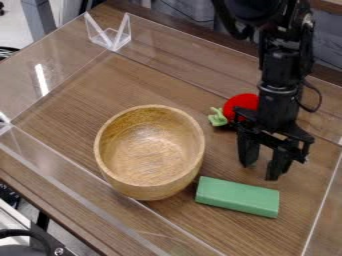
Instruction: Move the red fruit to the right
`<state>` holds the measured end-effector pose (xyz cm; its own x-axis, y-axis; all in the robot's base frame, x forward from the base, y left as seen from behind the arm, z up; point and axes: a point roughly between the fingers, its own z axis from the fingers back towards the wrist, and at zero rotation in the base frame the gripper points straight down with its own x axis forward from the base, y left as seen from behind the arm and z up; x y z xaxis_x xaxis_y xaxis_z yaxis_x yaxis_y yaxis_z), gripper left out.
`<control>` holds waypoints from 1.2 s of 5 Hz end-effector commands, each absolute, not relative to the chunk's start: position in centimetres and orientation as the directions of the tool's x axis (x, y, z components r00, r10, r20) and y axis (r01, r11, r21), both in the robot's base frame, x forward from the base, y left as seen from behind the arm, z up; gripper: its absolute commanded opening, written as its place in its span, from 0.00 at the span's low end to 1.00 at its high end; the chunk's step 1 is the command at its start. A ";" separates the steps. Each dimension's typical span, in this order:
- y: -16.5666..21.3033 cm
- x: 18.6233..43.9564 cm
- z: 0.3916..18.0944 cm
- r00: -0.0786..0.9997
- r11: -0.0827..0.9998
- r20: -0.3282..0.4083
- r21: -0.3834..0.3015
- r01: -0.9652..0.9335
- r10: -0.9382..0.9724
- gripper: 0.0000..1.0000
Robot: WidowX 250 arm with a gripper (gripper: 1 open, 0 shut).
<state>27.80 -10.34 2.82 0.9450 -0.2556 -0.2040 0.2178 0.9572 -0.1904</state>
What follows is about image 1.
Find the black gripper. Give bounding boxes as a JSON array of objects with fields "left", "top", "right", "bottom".
[{"left": 234, "top": 107, "right": 316, "bottom": 181}]

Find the red plush strawberry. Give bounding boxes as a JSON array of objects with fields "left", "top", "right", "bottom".
[{"left": 209, "top": 93, "right": 259, "bottom": 127}]

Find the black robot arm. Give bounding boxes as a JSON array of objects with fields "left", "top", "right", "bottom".
[{"left": 211, "top": 0, "right": 318, "bottom": 181}]

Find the green rectangular block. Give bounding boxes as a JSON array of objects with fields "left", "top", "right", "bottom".
[{"left": 195, "top": 176, "right": 281, "bottom": 218}]

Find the wooden bowl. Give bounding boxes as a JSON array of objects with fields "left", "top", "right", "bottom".
[{"left": 94, "top": 105, "right": 206, "bottom": 201}]

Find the clear acrylic tray enclosure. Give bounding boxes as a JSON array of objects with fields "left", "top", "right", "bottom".
[{"left": 0, "top": 17, "right": 342, "bottom": 256}]

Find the black cable bottom left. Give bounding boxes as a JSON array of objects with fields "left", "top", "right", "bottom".
[{"left": 0, "top": 228, "right": 54, "bottom": 256}]

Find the black metal bracket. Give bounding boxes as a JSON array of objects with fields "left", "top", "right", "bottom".
[{"left": 30, "top": 223, "right": 76, "bottom": 256}]

